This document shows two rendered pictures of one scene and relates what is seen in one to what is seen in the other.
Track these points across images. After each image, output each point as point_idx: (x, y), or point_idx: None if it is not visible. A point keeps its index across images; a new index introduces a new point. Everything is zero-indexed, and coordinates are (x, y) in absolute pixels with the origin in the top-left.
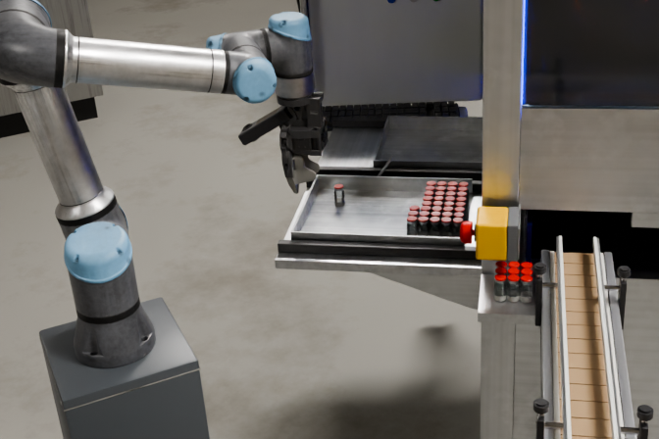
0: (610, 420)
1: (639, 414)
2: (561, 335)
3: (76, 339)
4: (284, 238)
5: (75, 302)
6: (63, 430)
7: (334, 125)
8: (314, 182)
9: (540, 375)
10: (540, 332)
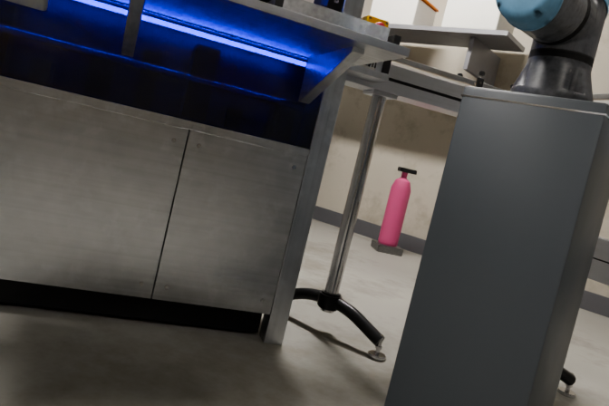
0: (457, 83)
1: (462, 75)
2: (425, 65)
3: (592, 92)
4: (377, 38)
5: (596, 51)
6: (585, 221)
7: None
8: None
9: (410, 93)
10: (393, 78)
